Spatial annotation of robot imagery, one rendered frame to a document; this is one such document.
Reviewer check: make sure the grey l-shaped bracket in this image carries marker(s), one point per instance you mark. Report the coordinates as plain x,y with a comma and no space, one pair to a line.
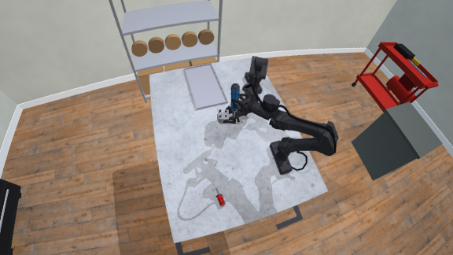
222,114

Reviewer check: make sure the dark blue electric screwdriver barrel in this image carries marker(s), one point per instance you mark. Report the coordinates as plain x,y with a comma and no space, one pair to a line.
235,90

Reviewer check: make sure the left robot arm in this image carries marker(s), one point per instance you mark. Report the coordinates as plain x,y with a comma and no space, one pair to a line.
289,145

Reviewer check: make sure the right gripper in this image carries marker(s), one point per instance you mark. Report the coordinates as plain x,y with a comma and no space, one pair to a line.
234,117

